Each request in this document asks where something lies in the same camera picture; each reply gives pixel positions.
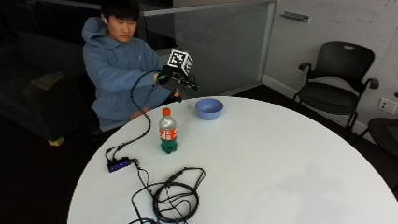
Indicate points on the white marker cube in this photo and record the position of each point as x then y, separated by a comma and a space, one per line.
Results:
180, 61

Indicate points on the blue bowl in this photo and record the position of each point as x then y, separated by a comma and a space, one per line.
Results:
210, 109

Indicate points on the glass partition panel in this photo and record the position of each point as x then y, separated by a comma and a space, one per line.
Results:
220, 46

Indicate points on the green soda bottle orange cap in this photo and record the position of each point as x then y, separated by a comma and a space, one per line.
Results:
168, 132

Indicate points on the person in blue hoodie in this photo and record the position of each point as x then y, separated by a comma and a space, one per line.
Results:
116, 65

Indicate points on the black usb hub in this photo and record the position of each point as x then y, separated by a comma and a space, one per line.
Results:
120, 164

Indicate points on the black office chair with armrests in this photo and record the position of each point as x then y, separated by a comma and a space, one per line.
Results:
337, 90

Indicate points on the dark sofa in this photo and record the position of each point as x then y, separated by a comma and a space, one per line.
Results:
39, 90

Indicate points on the grey wall tray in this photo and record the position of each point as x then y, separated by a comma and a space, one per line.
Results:
295, 16

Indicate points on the white wall outlet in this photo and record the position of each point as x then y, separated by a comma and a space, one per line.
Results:
388, 105

